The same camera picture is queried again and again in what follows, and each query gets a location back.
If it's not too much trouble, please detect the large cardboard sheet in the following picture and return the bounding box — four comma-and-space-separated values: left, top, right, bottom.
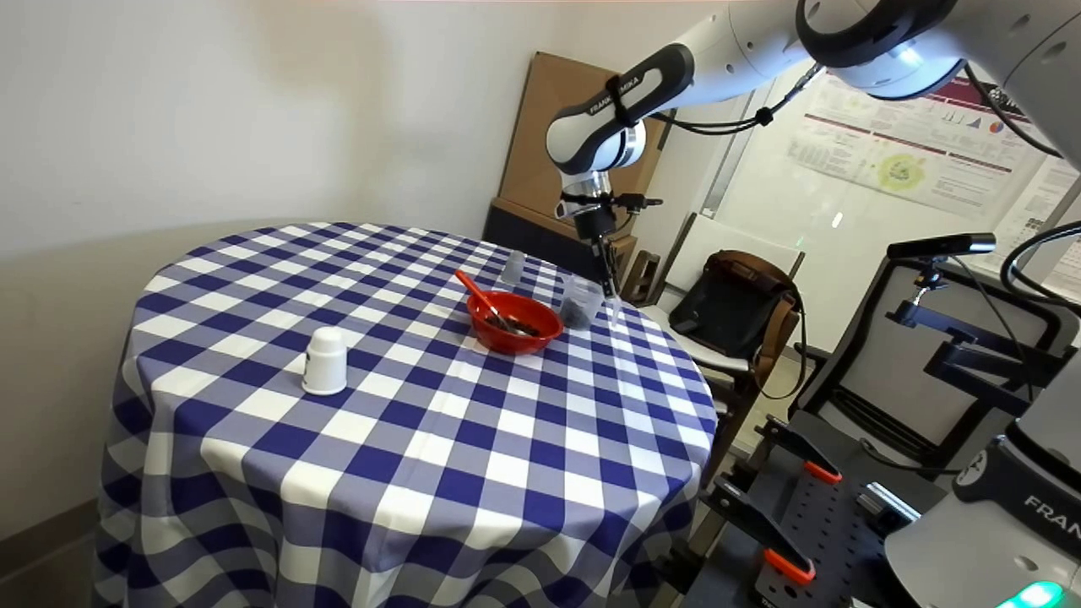
494, 46, 680, 247

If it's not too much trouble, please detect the red plastic bowl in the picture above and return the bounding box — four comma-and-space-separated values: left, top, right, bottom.
466, 289, 564, 355

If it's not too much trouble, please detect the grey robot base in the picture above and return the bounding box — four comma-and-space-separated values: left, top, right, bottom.
886, 358, 1081, 608

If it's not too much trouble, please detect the black orange clamp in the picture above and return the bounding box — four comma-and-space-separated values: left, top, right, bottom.
703, 483, 818, 589
756, 418, 846, 487

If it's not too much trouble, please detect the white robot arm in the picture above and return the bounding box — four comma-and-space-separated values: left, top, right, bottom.
548, 0, 1081, 215

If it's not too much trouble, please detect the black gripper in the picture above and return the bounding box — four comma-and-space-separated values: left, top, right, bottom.
559, 192, 653, 298

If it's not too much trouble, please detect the small white bottle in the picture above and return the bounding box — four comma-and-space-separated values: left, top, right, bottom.
503, 253, 525, 287

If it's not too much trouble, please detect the blue white checkered tablecloth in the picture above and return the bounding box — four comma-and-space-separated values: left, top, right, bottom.
92, 222, 715, 608

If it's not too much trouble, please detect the black monitor stand frame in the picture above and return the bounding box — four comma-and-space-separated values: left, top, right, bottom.
798, 234, 1079, 479

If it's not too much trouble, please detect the white plastic bottle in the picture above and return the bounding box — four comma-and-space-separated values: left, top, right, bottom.
301, 328, 348, 395

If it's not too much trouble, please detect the red plastic spoon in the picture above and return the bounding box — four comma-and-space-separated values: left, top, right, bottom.
454, 269, 532, 335

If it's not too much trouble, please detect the black brown bag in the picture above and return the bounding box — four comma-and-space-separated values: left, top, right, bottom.
670, 251, 802, 358

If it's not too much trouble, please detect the wall poster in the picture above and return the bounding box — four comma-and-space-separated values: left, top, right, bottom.
787, 76, 1044, 215

